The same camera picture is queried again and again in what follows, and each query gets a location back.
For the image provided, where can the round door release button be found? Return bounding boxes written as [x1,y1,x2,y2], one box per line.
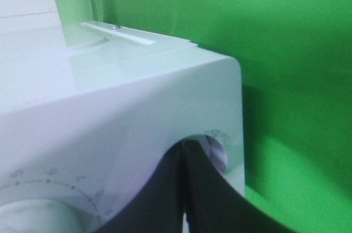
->
[191,135,228,175]

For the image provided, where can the white microwave oven body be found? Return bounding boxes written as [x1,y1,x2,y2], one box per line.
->
[0,0,246,233]

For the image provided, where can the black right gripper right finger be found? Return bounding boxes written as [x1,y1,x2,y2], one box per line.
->
[184,140,294,232]

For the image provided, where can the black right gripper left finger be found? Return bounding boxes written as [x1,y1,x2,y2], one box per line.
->
[96,142,184,232]

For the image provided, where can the lower white microwave knob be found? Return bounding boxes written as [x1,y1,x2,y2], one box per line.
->
[1,199,84,232]

